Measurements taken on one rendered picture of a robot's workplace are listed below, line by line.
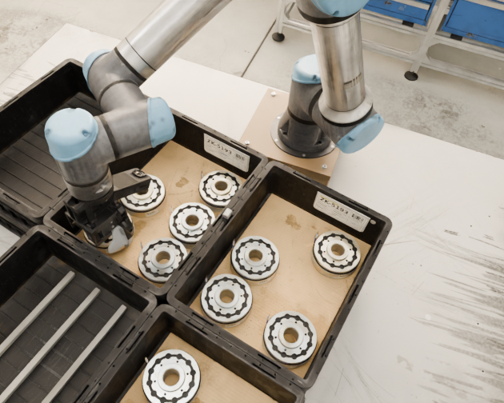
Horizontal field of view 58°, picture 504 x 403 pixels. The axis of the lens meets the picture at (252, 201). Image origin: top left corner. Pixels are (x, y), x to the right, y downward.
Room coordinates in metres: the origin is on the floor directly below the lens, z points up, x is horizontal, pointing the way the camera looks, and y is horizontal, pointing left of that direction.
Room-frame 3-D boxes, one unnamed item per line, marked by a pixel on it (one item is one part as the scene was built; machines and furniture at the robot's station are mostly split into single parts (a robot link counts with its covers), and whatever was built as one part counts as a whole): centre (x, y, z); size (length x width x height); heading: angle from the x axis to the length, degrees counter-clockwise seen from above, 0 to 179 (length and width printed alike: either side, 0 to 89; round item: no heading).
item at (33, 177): (0.67, 0.46, 0.87); 0.40 x 0.30 x 0.11; 155
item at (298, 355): (0.29, -0.11, 0.86); 0.10 x 0.10 x 0.01
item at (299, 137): (0.88, -0.12, 0.85); 0.15 x 0.15 x 0.10
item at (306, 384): (0.42, -0.08, 0.92); 0.40 x 0.30 x 0.02; 155
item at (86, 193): (0.44, 0.28, 1.08); 0.08 x 0.08 x 0.05
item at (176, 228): (0.51, 0.12, 0.86); 0.10 x 0.10 x 0.01
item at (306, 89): (0.88, -0.12, 0.97); 0.13 x 0.12 x 0.14; 36
